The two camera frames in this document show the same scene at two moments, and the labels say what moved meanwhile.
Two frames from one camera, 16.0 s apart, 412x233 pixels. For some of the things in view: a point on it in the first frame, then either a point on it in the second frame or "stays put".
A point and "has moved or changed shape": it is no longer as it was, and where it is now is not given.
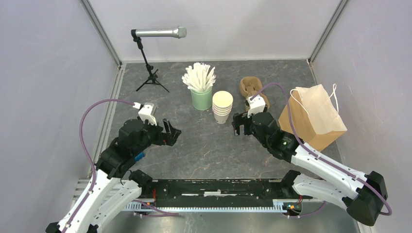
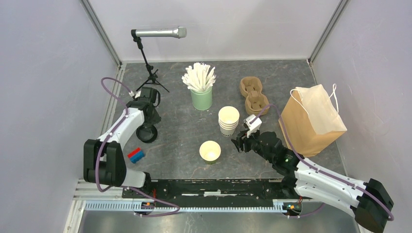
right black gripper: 240,119 → 242,138
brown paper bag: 315,116 stays put
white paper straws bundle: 200,77 stays put
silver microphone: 179,32 stays put
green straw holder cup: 202,100 stays put
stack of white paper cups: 222,103 has moved or changed shape
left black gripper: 170,137 → 156,118
